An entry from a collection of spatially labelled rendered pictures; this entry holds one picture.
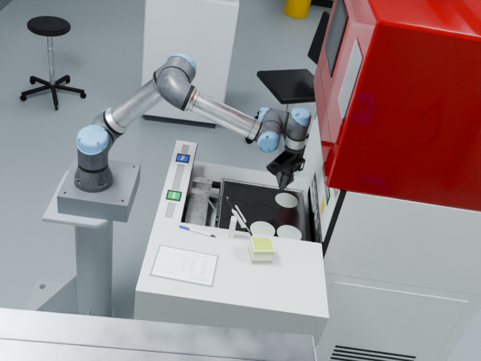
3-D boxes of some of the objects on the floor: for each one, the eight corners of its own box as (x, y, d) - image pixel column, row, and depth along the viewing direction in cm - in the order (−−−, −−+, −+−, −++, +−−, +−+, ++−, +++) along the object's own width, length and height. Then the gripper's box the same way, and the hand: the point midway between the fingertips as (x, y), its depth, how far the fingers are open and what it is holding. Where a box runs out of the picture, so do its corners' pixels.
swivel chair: (322, 128, 468) (354, 15, 409) (321, 170, 417) (358, 48, 358) (250, 113, 468) (271, -2, 409) (240, 153, 417) (263, 29, 358)
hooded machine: (219, 134, 435) (250, -65, 346) (134, 121, 431) (142, -85, 342) (225, 88, 498) (253, -90, 409) (151, 76, 495) (162, -106, 406)
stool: (96, 89, 462) (96, 20, 426) (67, 114, 424) (64, 41, 388) (42, 74, 468) (37, 5, 432) (8, 98, 430) (0, 24, 394)
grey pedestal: (6, 352, 255) (-17, 220, 206) (37, 281, 290) (24, 155, 242) (114, 365, 258) (118, 239, 210) (133, 294, 293) (139, 172, 245)
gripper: (311, 147, 212) (299, 190, 225) (295, 137, 217) (284, 179, 230) (295, 154, 207) (284, 197, 220) (279, 142, 212) (269, 185, 225)
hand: (280, 188), depth 223 cm, fingers closed
